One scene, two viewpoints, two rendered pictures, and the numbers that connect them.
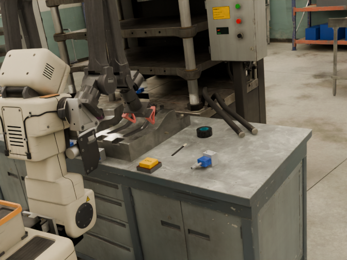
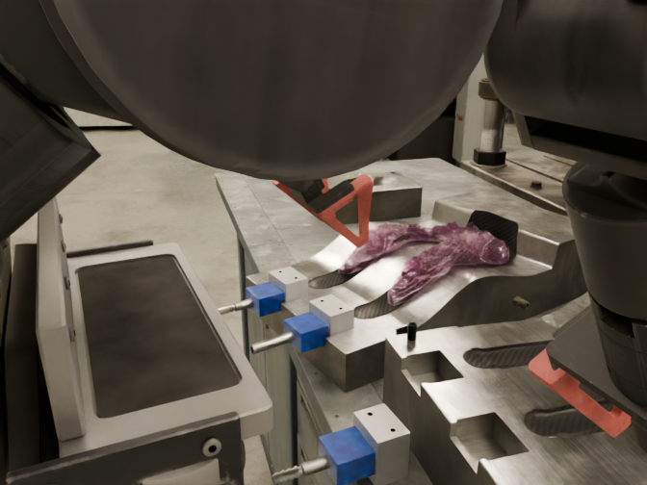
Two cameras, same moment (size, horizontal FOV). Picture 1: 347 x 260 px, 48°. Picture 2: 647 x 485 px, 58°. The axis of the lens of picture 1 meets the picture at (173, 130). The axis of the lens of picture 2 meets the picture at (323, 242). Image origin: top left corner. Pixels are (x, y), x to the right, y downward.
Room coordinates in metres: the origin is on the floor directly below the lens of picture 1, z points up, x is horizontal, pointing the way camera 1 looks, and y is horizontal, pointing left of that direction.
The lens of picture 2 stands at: (1.30, 0.14, 1.22)
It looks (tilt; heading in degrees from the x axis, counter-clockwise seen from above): 21 degrees down; 35
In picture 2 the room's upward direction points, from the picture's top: straight up
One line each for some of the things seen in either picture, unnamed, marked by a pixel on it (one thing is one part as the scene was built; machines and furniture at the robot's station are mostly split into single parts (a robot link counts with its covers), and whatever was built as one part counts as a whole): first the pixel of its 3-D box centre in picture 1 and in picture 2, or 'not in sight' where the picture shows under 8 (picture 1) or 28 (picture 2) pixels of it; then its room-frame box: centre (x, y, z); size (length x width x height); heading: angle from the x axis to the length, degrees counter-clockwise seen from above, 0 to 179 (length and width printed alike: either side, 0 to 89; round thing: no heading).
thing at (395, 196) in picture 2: not in sight; (367, 196); (2.40, 0.80, 0.84); 0.20 x 0.15 x 0.07; 142
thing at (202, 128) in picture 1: (204, 132); not in sight; (1.85, -0.15, 0.82); 0.08 x 0.08 x 0.04
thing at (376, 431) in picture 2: (92, 159); (337, 458); (1.67, 0.39, 0.83); 0.13 x 0.05 x 0.05; 150
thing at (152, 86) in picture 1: (155, 81); not in sight; (2.88, 0.09, 0.87); 0.50 x 0.27 x 0.17; 142
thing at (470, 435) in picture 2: (119, 143); (485, 452); (1.71, 0.26, 0.87); 0.05 x 0.05 x 0.04; 52
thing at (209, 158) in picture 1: (202, 162); not in sight; (1.48, -0.10, 0.83); 0.13 x 0.05 x 0.05; 129
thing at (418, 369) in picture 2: (103, 140); (429, 382); (1.78, 0.35, 0.87); 0.05 x 0.05 x 0.04; 52
